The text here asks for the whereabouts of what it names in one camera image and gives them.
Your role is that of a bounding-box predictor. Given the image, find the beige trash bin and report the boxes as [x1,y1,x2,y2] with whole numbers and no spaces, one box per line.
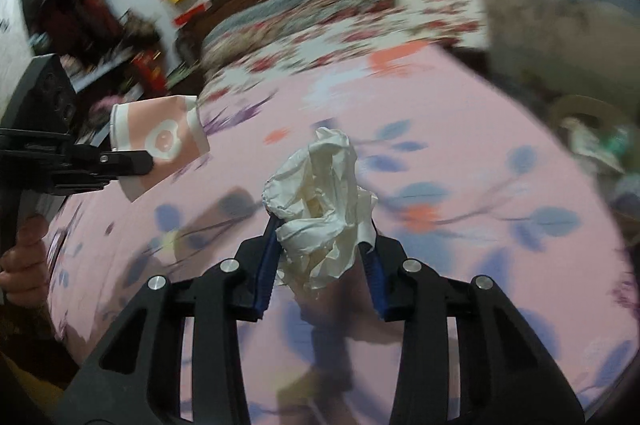
[547,95,640,186]

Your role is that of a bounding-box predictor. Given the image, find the white tissue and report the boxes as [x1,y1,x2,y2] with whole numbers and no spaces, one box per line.
[262,127,378,301]

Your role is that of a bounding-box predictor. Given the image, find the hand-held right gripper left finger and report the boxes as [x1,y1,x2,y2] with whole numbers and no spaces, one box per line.
[60,215,281,425]

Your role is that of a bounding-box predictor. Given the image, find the clear storage box blue handle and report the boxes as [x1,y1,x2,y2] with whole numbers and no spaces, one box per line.
[460,0,640,106]

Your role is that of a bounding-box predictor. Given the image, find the person's left hand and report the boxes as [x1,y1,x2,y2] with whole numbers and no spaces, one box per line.
[0,215,51,306]

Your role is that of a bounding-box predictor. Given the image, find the pink floral tablecloth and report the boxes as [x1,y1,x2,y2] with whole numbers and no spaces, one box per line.
[47,40,628,425]

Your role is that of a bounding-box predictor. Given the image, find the grey metal shelf rack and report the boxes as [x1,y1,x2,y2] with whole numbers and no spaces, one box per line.
[20,0,166,106]

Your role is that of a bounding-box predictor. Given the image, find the patchwork quilt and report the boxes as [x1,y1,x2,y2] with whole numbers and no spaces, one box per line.
[202,0,416,56]

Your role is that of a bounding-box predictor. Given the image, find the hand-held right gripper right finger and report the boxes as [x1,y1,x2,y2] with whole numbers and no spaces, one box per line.
[357,230,586,425]

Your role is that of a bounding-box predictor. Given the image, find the pink paper cup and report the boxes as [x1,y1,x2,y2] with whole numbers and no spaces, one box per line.
[110,95,211,203]

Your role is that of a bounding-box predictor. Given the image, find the floral bed sheet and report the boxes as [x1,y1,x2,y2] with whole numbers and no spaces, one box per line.
[200,0,488,106]

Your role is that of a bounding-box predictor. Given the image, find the red gift bag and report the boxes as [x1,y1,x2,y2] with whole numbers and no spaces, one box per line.
[132,50,168,96]

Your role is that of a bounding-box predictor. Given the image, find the dark hanging coats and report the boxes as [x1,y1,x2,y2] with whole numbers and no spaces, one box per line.
[40,0,131,50]

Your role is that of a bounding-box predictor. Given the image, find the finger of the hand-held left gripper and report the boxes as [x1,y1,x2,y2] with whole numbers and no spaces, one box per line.
[70,145,155,193]

